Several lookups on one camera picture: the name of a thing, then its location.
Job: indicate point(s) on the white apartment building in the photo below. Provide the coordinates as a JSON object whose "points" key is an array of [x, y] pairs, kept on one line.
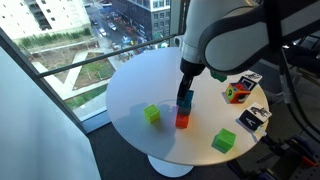
{"points": [[20, 16]]}

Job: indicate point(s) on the black equipment rack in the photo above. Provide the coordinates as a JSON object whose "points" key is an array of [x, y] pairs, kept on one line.
{"points": [[286, 163]]}

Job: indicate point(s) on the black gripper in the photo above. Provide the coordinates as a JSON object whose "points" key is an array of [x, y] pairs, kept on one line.
{"points": [[192, 70]]}

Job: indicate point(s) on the sloth picture blue soft cube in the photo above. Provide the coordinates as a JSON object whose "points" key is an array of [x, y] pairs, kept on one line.
{"points": [[250, 80]]}

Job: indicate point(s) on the dark window frame mullion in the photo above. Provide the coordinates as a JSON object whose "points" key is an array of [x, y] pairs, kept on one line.
{"points": [[43, 85]]}

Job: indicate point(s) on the blue block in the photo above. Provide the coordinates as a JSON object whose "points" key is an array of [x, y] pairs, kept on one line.
{"points": [[187, 100]]}

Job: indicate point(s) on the zebra picture soft cube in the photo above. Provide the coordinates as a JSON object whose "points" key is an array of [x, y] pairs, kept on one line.
{"points": [[255, 117]]}

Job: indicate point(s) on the green block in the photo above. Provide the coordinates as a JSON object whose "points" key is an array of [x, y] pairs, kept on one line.
{"points": [[224, 140]]}

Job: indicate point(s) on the orange block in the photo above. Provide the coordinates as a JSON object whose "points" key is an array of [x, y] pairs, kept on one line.
{"points": [[182, 121]]}

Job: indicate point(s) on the colourful red orange soft cube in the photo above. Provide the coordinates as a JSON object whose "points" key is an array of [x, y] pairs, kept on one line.
{"points": [[237, 94]]}

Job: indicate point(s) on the lime yellow-green block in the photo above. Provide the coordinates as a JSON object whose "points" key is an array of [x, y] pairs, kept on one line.
{"points": [[152, 114]]}

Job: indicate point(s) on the dark glass tower building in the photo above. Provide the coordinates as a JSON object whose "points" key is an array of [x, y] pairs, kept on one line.
{"points": [[146, 16]]}

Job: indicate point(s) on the gray block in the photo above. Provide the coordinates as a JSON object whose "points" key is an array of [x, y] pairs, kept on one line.
{"points": [[184, 110]]}

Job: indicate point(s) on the white table pedestal base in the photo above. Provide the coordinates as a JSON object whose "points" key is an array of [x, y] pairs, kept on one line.
{"points": [[170, 168]]}

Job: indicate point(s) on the black background desk equipment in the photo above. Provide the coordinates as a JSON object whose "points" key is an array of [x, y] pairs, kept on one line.
{"points": [[303, 55]]}

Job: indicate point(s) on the dark window railing bar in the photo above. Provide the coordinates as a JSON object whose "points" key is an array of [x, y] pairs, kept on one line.
{"points": [[100, 57]]}

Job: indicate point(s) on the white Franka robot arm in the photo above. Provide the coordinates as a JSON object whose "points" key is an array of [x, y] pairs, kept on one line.
{"points": [[233, 33]]}

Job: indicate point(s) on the grey window post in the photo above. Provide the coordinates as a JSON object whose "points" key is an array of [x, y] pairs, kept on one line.
{"points": [[175, 16]]}

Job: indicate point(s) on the small white paper tag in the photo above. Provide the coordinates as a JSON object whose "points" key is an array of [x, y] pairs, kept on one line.
{"points": [[261, 131]]}

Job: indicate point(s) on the green hedge row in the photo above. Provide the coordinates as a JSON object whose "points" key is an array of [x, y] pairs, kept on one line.
{"points": [[50, 39]]}

